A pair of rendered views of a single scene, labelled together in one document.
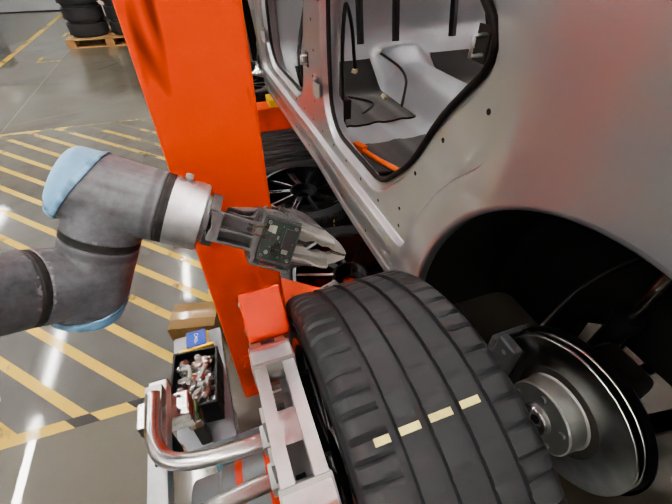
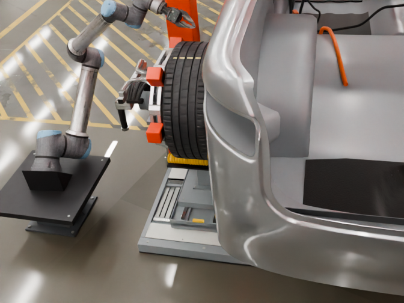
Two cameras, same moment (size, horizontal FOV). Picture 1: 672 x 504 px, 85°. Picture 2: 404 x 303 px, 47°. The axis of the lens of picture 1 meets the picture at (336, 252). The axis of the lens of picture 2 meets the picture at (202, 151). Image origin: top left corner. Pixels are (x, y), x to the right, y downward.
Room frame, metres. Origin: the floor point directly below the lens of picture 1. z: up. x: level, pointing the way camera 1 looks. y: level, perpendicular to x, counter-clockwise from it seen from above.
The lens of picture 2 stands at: (-1.54, -1.40, 2.30)
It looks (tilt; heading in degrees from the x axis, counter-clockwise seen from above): 39 degrees down; 36
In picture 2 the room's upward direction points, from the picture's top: 6 degrees counter-clockwise
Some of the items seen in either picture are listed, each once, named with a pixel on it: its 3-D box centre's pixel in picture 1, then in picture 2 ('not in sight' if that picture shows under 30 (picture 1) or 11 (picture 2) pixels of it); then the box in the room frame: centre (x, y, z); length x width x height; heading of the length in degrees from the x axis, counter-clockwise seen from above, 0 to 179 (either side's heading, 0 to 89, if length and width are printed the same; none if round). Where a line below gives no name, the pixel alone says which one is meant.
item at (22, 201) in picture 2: not in sight; (56, 198); (-0.26, 0.77, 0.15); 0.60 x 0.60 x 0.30; 19
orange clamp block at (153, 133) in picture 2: not in sight; (156, 133); (-0.07, -0.05, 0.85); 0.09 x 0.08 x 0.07; 20
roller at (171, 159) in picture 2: not in sight; (188, 159); (0.14, -0.07, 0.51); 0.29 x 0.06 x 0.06; 110
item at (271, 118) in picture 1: (253, 104); not in sight; (2.57, 0.57, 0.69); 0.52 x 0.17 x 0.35; 110
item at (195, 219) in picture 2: not in sight; (206, 198); (0.23, -0.11, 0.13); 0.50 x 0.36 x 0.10; 20
